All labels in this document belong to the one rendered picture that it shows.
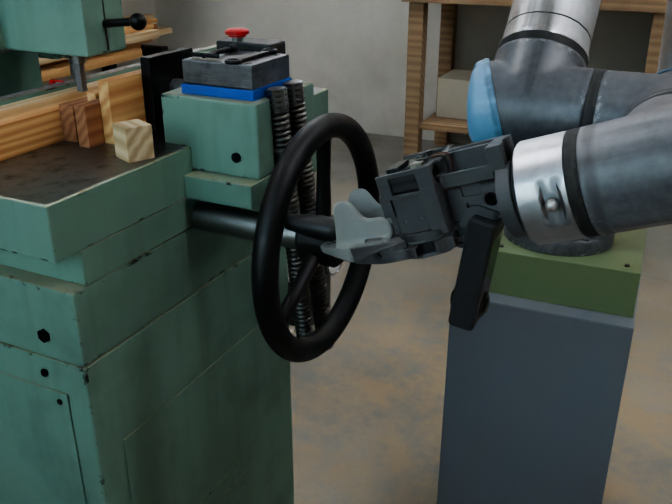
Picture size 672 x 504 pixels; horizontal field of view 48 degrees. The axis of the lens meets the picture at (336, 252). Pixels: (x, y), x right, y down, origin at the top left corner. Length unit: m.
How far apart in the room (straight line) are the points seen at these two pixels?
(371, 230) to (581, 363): 0.71
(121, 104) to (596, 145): 0.57
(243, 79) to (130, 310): 0.29
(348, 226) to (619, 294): 0.69
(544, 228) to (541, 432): 0.84
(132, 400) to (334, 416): 1.07
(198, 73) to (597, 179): 0.49
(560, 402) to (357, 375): 0.84
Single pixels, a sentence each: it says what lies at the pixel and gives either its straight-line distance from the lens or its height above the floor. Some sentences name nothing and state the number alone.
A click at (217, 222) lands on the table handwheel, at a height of 0.81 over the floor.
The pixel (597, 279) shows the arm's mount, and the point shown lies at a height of 0.61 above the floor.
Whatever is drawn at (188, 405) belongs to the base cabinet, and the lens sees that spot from 1.04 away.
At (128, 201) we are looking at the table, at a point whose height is 0.87.
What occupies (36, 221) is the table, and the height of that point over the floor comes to 0.88.
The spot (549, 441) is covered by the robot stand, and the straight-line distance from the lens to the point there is 1.44.
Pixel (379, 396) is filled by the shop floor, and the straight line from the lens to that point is 2.02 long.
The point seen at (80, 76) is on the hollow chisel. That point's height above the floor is 0.97.
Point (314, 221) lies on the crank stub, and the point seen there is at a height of 0.88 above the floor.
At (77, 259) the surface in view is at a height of 0.83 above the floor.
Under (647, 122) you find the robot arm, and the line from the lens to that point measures 0.62.
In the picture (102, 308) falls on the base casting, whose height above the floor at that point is 0.77.
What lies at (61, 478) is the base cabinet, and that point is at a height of 0.54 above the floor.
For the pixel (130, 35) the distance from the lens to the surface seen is 4.00.
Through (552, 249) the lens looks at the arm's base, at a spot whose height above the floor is 0.64.
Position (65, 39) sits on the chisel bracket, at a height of 1.02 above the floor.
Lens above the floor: 1.15
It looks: 24 degrees down
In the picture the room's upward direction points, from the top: straight up
